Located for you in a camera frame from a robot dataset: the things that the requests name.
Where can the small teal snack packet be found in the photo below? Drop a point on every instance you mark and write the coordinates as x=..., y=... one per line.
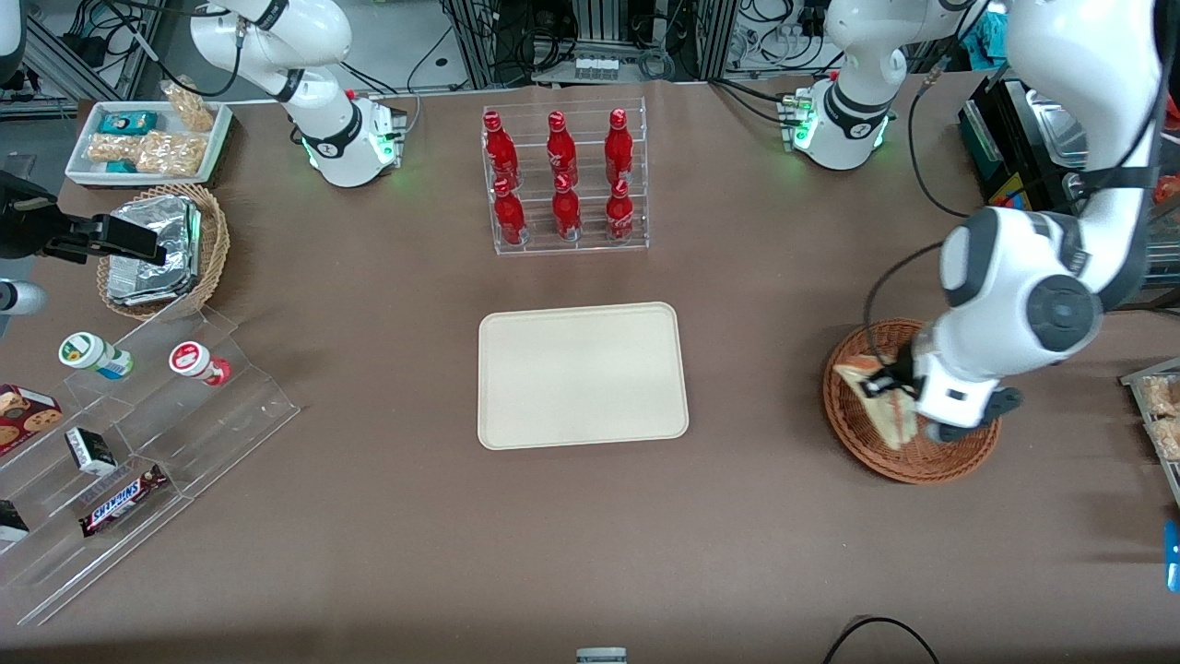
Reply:
x=120, y=167

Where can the clear acrylic bottle rack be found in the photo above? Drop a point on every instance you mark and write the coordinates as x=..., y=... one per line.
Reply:
x=587, y=138

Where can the clear acrylic stepped stand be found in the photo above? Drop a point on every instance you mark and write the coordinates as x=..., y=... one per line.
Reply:
x=230, y=415

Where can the teal cloth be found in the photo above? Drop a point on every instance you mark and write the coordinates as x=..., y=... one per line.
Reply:
x=994, y=32

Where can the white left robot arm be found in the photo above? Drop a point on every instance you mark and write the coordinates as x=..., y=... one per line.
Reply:
x=1060, y=92

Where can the Snickers chocolate bar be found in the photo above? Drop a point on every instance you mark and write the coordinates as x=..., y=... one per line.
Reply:
x=120, y=503

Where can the light tan wicker basket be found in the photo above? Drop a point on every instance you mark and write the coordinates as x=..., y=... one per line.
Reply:
x=214, y=249

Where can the cream plastic tray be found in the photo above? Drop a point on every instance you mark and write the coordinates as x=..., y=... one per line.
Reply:
x=581, y=378

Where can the white power strip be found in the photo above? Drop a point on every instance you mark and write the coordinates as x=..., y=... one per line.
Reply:
x=596, y=69

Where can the small black white box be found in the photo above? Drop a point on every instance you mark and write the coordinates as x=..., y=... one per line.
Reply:
x=89, y=452

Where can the black yellow countertop appliance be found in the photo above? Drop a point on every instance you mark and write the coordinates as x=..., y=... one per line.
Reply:
x=991, y=157

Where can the white rectangular snack tray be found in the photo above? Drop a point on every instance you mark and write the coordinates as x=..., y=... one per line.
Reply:
x=81, y=164

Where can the red lidded yogurt cup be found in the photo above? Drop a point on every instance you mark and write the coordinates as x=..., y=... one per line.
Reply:
x=189, y=358

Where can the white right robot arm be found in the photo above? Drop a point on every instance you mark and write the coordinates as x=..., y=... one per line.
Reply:
x=323, y=120

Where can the clear snack tray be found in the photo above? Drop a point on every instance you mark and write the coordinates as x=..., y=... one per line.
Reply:
x=1132, y=378

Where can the aluminium frame rack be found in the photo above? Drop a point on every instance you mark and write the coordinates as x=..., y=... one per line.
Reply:
x=479, y=37

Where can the brown round wicker basket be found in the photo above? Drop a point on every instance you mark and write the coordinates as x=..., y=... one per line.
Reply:
x=922, y=464

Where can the aluminium foil container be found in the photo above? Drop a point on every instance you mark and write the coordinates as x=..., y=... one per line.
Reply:
x=138, y=286

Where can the triangular sandwich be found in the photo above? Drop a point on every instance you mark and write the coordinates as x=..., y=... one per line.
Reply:
x=885, y=420

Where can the green lidded yogurt cup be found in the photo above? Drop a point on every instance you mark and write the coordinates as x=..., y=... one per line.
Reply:
x=83, y=351

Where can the red cola bottle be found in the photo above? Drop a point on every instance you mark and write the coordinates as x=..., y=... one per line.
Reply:
x=566, y=212
x=509, y=217
x=619, y=214
x=561, y=152
x=501, y=152
x=619, y=148

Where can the cookie box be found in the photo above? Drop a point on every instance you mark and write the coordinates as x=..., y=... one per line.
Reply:
x=23, y=415

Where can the rice cracker bag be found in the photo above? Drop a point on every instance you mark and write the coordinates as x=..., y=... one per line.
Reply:
x=111, y=148
x=171, y=152
x=1163, y=397
x=1169, y=438
x=191, y=109

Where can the black snack pack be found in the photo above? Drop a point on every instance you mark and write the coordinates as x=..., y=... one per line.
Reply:
x=11, y=521

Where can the blue object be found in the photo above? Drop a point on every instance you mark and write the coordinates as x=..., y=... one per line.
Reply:
x=1173, y=553

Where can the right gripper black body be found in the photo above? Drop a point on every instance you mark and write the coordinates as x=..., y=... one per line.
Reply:
x=28, y=224

